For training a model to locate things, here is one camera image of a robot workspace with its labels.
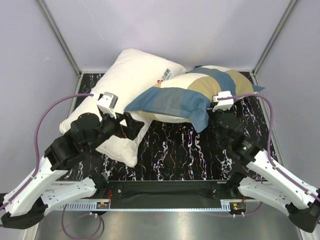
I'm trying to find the purple floor cable loop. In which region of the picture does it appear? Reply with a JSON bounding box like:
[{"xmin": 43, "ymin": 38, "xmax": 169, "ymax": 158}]
[{"xmin": 61, "ymin": 197, "xmax": 106, "ymax": 240}]

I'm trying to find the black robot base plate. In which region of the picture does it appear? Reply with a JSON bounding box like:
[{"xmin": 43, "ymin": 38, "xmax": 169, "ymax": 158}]
[{"xmin": 79, "ymin": 180, "xmax": 248, "ymax": 216}]

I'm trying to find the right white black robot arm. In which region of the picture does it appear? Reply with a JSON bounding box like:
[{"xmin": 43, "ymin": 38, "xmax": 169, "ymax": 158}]
[{"xmin": 211, "ymin": 111, "xmax": 320, "ymax": 233}]

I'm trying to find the aluminium frame post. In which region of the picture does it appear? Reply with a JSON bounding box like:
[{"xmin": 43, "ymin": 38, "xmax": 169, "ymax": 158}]
[
  {"xmin": 252, "ymin": 0, "xmax": 300, "ymax": 75},
  {"xmin": 36, "ymin": 0, "xmax": 82, "ymax": 77}
]

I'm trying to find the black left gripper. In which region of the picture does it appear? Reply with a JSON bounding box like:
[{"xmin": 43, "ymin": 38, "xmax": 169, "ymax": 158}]
[{"xmin": 88, "ymin": 107, "xmax": 146, "ymax": 152}]

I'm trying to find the blue beige patchwork pillowcase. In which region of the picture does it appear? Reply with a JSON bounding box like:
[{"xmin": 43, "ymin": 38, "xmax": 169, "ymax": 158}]
[{"xmin": 125, "ymin": 65, "xmax": 263, "ymax": 133}]

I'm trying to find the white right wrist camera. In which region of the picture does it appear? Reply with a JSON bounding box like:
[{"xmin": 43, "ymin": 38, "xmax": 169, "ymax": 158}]
[{"xmin": 212, "ymin": 91, "xmax": 234, "ymax": 112}]

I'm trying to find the plain white pillow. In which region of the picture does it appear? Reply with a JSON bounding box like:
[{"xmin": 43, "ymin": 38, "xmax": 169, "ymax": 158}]
[{"xmin": 59, "ymin": 48, "xmax": 187, "ymax": 168}]

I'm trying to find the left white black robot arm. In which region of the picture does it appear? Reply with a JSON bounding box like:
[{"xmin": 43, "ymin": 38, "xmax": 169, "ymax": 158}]
[{"xmin": 0, "ymin": 112, "xmax": 145, "ymax": 230}]

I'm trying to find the white slotted cable duct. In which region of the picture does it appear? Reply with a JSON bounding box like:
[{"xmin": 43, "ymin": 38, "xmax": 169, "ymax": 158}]
[{"xmin": 53, "ymin": 201, "xmax": 110, "ymax": 211}]

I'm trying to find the aluminium frame post right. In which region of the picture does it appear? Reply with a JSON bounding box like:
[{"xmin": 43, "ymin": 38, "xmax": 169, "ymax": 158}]
[{"xmin": 252, "ymin": 0, "xmax": 300, "ymax": 75}]

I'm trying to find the aluminium frame post left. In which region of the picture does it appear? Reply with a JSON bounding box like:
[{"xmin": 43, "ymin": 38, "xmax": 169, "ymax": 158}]
[{"xmin": 36, "ymin": 0, "xmax": 82, "ymax": 77}]

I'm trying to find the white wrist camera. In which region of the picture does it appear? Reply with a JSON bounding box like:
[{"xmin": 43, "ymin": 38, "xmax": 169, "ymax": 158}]
[
  {"xmin": 212, "ymin": 91, "xmax": 234, "ymax": 112},
  {"xmin": 97, "ymin": 92, "xmax": 119, "ymax": 110}
]

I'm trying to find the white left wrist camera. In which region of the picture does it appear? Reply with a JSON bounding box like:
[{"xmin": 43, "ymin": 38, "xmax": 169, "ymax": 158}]
[{"xmin": 97, "ymin": 92, "xmax": 119, "ymax": 110}]

